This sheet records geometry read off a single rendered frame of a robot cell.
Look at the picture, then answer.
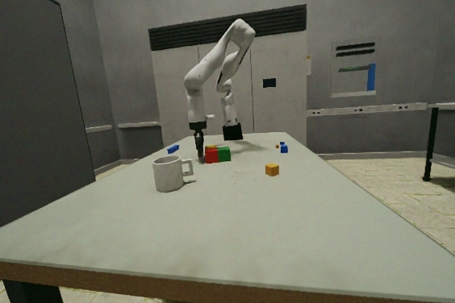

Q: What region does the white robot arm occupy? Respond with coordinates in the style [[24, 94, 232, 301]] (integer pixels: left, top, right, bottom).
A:
[[184, 19, 255, 127]]

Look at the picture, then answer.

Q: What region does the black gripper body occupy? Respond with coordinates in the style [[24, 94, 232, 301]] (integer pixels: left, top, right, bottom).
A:
[[189, 121, 207, 136]]

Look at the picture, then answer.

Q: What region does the grey mug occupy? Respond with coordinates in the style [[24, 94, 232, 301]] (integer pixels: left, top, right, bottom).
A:
[[152, 156, 194, 193]]

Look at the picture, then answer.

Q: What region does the red cube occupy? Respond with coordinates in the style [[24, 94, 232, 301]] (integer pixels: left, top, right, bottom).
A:
[[205, 147, 219, 164]]

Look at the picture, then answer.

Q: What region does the green cube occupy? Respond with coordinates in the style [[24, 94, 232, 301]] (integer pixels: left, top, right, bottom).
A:
[[217, 147, 231, 162]]

